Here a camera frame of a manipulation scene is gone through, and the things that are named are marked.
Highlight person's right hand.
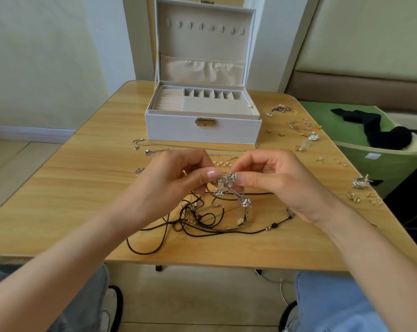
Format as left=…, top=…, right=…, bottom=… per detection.
left=228, top=149, right=337, bottom=225

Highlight person's left hand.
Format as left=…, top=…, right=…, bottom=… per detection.
left=122, top=148, right=225, bottom=229

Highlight square pendant cord necklace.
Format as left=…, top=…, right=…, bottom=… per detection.
left=181, top=192, right=296, bottom=237

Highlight thin silver chain necklace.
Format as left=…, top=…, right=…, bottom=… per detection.
left=132, top=138, right=261, bottom=157

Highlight tangle of necklaces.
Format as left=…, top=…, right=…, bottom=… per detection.
left=177, top=171, right=254, bottom=236

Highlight small earrings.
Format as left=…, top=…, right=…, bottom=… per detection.
left=264, top=103, right=388, bottom=207

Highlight white jewelry box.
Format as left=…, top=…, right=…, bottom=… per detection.
left=144, top=0, right=263, bottom=146

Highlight person's right forearm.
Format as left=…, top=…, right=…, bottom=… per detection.
left=315, top=200, right=417, bottom=332

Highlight person's left forearm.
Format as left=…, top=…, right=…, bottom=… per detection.
left=0, top=207, right=144, bottom=332

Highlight black cloth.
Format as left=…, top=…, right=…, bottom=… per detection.
left=331, top=107, right=413, bottom=151

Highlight white cable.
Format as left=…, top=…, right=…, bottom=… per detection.
left=255, top=268, right=296, bottom=305

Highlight black strap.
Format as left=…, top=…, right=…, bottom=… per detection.
left=106, top=285, right=124, bottom=332

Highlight beige padded wall panel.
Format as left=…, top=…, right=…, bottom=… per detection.
left=285, top=0, right=417, bottom=104

